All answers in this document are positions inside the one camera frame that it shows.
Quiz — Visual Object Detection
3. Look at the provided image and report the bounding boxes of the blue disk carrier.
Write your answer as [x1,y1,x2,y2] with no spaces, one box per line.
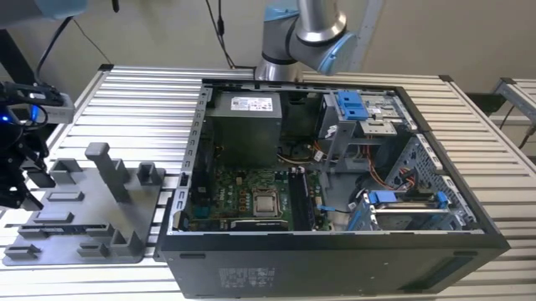
[337,90,369,122]

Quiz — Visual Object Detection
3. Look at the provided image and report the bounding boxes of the grey metal drive cage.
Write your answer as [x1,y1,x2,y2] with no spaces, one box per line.
[317,90,414,173]

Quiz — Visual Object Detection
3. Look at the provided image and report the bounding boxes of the metal CPU socket cover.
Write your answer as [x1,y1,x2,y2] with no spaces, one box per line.
[250,187,281,218]

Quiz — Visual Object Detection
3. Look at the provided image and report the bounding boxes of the large blue plastic clip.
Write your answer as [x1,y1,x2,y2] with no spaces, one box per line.
[367,190,397,206]

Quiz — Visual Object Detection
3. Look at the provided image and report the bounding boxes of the grey power supply unit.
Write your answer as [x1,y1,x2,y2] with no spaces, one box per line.
[207,90,282,169]

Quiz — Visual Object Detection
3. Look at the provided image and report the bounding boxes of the black metal frame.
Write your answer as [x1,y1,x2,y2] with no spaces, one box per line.
[0,29,37,85]

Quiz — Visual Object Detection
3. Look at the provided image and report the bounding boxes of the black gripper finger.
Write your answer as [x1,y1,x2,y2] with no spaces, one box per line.
[0,169,44,211]
[19,137,55,189]

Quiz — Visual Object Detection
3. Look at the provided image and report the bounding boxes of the green motherboard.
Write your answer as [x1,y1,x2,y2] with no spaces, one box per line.
[183,166,335,233]

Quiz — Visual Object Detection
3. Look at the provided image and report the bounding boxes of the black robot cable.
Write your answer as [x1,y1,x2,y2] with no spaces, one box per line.
[32,15,76,87]

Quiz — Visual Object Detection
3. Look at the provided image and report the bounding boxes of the blue flat wire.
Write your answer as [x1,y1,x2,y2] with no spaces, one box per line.
[315,203,355,216]

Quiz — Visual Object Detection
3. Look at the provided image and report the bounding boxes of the slatted metal side table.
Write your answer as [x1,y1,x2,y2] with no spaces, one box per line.
[488,77,536,151]

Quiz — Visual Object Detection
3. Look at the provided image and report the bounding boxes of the small blue plastic clip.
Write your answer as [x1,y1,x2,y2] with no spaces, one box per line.
[434,191,452,210]

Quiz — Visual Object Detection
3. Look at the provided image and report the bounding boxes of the black PC case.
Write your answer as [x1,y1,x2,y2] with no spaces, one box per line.
[152,77,512,300]

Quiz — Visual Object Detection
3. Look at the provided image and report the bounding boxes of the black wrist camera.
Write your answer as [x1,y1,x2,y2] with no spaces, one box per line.
[0,82,64,109]

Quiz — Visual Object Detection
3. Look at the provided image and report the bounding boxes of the silver CPU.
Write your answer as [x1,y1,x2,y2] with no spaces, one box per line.
[255,196,277,213]

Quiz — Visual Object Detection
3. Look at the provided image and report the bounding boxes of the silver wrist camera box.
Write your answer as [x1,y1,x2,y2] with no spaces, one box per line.
[8,92,77,125]

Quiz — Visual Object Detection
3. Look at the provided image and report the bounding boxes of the grey plastic parts rack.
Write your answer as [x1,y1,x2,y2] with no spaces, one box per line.
[0,142,168,267]

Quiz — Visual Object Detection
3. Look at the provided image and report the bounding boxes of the black graphics card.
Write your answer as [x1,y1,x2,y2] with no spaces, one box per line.
[219,218,290,232]

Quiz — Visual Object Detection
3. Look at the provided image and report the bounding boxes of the metal disk bay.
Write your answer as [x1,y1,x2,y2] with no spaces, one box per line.
[349,187,478,232]

